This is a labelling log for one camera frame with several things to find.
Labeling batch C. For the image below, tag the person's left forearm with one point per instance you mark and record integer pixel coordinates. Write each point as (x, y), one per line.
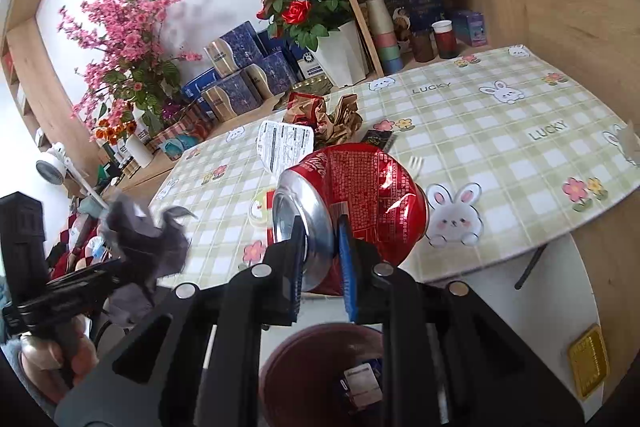
(25, 387)

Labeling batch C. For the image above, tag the light blue flat box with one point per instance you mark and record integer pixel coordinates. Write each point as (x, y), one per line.
(197, 84)

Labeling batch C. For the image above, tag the grey paper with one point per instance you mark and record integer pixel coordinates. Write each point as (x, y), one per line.
(145, 247)

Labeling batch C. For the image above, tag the crumpled brown wrapper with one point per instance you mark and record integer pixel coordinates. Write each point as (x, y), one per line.
(342, 119)

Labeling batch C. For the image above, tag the white plastic fork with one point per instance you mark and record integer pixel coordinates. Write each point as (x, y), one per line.
(415, 166)

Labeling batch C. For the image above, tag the crumpled red and gold wrapper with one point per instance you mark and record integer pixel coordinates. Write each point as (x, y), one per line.
(302, 107)

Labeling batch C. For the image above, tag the crushed red soda can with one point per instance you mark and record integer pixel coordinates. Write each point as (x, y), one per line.
(370, 192)

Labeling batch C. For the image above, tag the scalloped painted planter box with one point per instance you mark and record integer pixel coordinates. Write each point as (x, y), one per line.
(182, 138)

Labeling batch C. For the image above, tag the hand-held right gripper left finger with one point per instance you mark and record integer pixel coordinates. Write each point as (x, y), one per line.
(292, 292)

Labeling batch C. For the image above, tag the dark blue printed box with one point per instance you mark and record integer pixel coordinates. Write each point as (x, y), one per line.
(425, 4)

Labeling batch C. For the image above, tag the black table leg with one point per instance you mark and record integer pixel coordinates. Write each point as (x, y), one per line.
(531, 267)

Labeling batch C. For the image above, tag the dark red waste bin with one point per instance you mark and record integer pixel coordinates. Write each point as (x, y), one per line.
(300, 372)

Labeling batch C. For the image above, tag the dark flat packet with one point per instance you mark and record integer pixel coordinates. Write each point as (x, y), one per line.
(378, 140)

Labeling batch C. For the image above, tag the green checked bunny tablecloth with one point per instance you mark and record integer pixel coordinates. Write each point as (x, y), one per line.
(475, 132)

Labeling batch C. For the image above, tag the brown cup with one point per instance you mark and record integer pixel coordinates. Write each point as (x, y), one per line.
(422, 47)

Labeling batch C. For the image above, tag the blue and gold gift box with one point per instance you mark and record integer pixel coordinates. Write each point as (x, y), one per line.
(235, 94)
(240, 44)
(275, 72)

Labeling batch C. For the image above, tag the white desk fan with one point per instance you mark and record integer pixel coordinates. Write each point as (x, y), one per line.
(50, 169)

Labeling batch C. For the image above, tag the red patterned cloth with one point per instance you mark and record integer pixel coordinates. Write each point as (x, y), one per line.
(65, 252)

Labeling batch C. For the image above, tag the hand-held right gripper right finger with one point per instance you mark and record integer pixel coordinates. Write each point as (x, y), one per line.
(346, 272)

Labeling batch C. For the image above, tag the blue box with white label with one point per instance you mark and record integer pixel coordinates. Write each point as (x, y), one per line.
(307, 67)

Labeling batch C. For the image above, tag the white vase with orange flowers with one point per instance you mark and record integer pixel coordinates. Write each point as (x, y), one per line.
(138, 152)

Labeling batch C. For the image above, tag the stack of pastel paper cups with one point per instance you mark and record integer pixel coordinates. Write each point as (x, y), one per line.
(382, 37)

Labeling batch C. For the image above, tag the small brown figurine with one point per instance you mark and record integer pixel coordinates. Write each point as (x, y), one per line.
(401, 27)

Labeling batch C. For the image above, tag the brown jar with white lid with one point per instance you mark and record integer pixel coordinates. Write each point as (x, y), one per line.
(445, 41)

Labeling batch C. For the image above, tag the gold embossed tray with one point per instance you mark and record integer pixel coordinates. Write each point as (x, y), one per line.
(312, 84)

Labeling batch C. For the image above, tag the white printed label wrapper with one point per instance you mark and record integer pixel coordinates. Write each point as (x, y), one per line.
(285, 147)

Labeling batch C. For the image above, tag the red roses in white pot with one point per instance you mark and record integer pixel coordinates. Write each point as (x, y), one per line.
(335, 52)

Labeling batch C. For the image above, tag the pink blossom arrangement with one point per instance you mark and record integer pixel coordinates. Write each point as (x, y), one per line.
(130, 37)

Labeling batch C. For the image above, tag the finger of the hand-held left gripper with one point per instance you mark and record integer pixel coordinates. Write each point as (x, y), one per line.
(65, 299)
(85, 274)

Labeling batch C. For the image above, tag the wooden side shelf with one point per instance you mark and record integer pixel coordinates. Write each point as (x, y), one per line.
(35, 72)

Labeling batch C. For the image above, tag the wooden sideboard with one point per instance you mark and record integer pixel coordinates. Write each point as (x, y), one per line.
(155, 168)

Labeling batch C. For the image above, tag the white and blue packet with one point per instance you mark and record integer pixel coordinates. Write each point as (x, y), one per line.
(362, 384)

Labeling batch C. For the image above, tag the person's left hand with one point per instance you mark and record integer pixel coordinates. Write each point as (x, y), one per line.
(40, 354)

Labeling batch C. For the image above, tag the small blue carton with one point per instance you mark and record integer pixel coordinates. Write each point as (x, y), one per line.
(470, 27)

